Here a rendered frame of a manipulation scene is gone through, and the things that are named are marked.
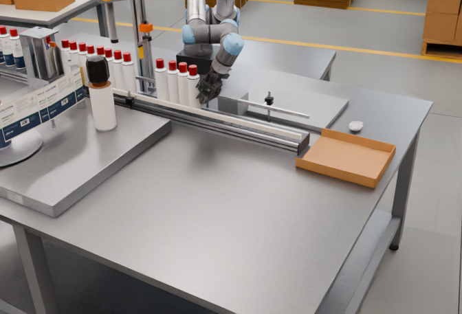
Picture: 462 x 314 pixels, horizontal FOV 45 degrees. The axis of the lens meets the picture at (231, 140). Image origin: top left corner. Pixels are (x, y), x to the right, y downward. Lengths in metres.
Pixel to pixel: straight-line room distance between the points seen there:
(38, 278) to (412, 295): 1.67
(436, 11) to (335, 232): 3.87
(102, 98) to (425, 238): 1.86
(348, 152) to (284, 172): 0.28
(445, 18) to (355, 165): 3.49
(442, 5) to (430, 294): 3.17
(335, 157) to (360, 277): 0.63
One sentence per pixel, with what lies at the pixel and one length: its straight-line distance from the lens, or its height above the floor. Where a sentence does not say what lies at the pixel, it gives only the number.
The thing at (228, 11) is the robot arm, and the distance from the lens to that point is 2.73.
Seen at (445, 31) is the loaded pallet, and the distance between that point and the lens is 5.51.
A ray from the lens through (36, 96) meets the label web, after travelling 2.29.
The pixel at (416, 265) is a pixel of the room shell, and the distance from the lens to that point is 3.01.
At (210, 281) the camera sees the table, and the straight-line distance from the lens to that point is 1.63.
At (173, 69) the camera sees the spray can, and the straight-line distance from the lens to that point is 2.35.
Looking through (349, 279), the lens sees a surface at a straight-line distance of 2.54.
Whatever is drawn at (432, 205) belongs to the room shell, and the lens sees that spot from 3.43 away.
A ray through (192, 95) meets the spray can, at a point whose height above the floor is 0.96.
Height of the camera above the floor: 1.96
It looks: 30 degrees down
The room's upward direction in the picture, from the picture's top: 1 degrees counter-clockwise
